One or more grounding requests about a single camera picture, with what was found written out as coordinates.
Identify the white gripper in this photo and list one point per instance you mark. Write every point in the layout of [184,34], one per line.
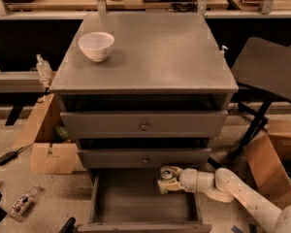
[188,180]

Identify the green soda can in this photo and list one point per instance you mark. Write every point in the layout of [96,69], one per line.
[167,174]

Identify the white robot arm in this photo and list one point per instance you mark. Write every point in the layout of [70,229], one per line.
[224,186]

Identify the grey middle drawer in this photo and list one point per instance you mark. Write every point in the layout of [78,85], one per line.
[142,158]

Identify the grey open bottom drawer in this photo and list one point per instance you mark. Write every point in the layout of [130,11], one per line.
[129,201]

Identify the grey top drawer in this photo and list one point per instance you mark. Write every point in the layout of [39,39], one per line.
[86,125]

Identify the grey drawer cabinet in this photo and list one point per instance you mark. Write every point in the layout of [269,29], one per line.
[163,62]

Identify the right cardboard box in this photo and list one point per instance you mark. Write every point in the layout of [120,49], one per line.
[266,155]

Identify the cardboard box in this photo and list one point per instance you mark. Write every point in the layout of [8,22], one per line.
[49,155]
[266,155]

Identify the left cardboard box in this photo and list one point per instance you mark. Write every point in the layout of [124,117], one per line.
[49,155]

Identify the small white pump bottle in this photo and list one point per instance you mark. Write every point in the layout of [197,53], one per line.
[223,50]

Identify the white ceramic bowl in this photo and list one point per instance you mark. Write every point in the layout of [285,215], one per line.
[96,46]

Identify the clear plastic bottle on floor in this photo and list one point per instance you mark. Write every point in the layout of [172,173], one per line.
[24,202]

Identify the black power adapter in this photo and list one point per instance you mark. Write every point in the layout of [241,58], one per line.
[7,157]

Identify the clear pump bottle on shelf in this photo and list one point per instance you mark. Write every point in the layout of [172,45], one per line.
[43,67]

